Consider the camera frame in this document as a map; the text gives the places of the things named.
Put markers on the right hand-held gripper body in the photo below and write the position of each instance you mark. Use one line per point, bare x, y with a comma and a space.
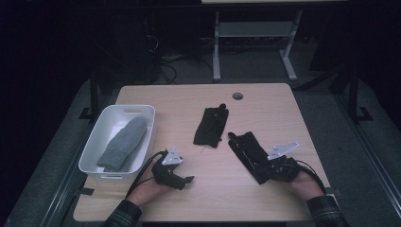
283, 168

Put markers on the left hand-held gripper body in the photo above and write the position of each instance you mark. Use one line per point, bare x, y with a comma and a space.
168, 175

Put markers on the grey knitted glove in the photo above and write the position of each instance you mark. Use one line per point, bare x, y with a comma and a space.
123, 145
141, 153

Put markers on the black glove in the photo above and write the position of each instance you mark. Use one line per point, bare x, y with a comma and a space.
209, 126
249, 154

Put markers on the white plastic basket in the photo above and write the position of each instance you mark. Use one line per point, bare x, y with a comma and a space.
94, 138

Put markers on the person's left hand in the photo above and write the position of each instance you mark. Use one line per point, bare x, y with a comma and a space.
148, 192

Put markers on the person's right hand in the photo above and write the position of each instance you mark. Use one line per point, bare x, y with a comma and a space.
307, 187

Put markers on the metal floor rail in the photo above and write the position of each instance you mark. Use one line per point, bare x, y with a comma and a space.
63, 189
372, 151

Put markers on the black metal post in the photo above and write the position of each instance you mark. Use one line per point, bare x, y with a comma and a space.
93, 94
353, 94

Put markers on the grey metal table frame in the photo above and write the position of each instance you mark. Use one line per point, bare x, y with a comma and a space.
252, 29

